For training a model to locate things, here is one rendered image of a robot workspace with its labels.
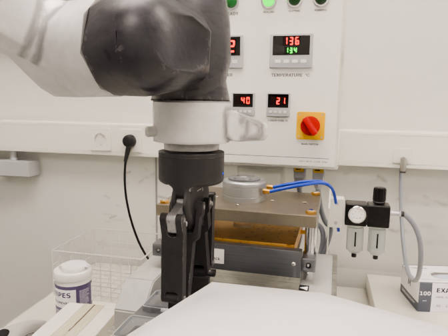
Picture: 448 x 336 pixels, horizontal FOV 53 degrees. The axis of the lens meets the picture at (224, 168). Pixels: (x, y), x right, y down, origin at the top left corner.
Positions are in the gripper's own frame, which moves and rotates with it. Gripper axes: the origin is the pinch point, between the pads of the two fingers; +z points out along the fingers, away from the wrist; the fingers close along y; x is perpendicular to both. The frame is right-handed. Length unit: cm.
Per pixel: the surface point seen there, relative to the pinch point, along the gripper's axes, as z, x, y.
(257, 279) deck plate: 9.7, 1.9, -36.8
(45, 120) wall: -19, -77, -80
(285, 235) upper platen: -3.1, 8.2, -26.8
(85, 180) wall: 1, -63, -81
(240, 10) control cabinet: -44, -4, -43
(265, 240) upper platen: -3.1, 5.5, -22.9
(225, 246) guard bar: -2.3, -0.7, -20.1
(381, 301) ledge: 23, 29, -64
